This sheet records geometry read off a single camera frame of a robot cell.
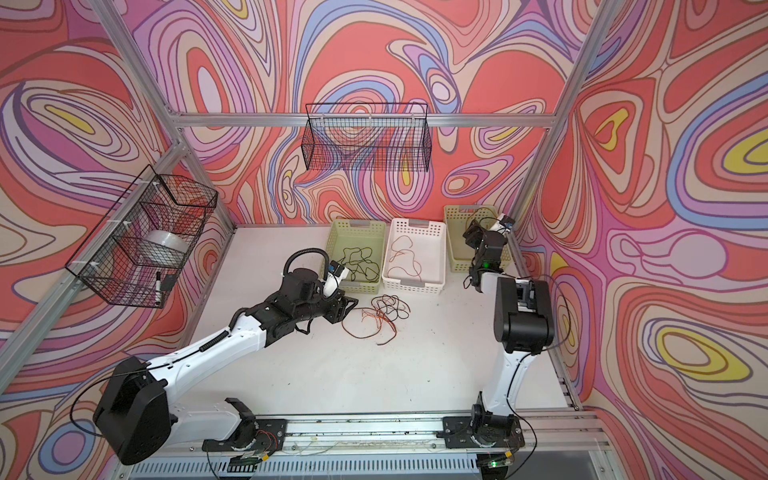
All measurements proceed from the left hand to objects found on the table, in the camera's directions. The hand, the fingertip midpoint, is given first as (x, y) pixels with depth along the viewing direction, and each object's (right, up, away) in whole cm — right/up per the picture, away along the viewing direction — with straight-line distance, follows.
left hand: (354, 295), depth 81 cm
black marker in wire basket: (-47, +2, -9) cm, 48 cm away
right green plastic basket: (+36, +13, +27) cm, 46 cm away
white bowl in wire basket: (-46, +15, -7) cm, 49 cm away
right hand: (+41, +20, +17) cm, 49 cm away
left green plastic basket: (-1, +15, +30) cm, 34 cm away
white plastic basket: (+25, +15, +32) cm, 43 cm away
